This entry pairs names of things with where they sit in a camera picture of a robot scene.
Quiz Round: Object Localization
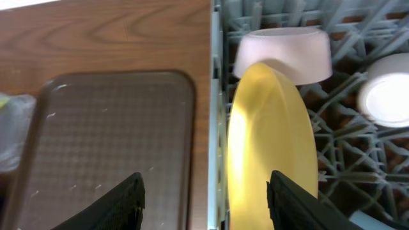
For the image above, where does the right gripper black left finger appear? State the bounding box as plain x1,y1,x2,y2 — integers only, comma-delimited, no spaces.
52,172,145,230

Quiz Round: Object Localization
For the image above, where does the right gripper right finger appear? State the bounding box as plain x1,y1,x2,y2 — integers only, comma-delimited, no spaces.
266,171,361,230

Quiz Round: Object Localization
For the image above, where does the yellow plate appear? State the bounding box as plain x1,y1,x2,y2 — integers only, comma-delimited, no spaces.
227,63,318,229

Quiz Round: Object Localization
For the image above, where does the light blue bowl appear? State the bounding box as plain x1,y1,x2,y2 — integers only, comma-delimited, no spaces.
349,210,395,230

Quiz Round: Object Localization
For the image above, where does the white cup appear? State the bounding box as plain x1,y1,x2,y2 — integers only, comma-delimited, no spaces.
357,53,408,128

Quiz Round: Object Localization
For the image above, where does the pink bowl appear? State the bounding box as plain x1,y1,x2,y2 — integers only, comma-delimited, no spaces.
233,27,333,86

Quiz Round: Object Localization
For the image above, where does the grey dishwasher rack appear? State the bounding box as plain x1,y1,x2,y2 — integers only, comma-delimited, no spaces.
207,1,408,229

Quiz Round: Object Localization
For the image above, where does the brown serving tray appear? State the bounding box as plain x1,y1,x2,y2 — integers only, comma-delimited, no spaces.
1,72,196,229

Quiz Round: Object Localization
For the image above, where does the clear plastic bin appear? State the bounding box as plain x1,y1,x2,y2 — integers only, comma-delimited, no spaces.
1,93,36,173

